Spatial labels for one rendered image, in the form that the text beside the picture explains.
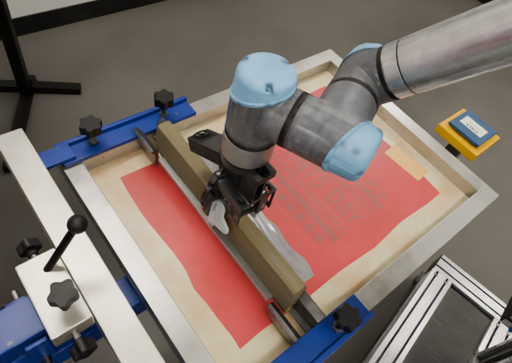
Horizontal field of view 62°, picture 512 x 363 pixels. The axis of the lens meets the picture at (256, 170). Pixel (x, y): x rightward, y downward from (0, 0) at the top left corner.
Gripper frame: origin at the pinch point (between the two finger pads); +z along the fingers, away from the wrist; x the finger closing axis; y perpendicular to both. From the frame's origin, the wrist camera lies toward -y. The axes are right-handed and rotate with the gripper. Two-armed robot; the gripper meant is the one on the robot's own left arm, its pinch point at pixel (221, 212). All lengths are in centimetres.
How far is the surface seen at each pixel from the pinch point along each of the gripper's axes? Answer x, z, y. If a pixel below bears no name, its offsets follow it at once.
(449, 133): 71, 8, 9
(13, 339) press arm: -36.7, -1.1, 1.8
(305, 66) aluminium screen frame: 48, 4, -27
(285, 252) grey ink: 8.6, 7.1, 11.1
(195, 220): -2.0, 7.5, -4.4
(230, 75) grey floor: 108, 103, -119
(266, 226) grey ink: 9.2, 7.1, 4.4
